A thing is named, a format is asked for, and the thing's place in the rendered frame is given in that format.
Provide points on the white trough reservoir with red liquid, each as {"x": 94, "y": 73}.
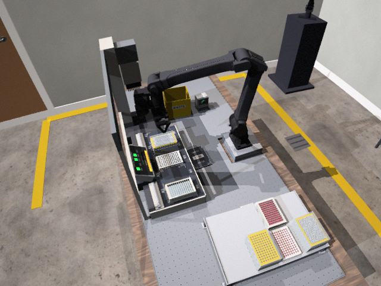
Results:
{"x": 270, "y": 213}

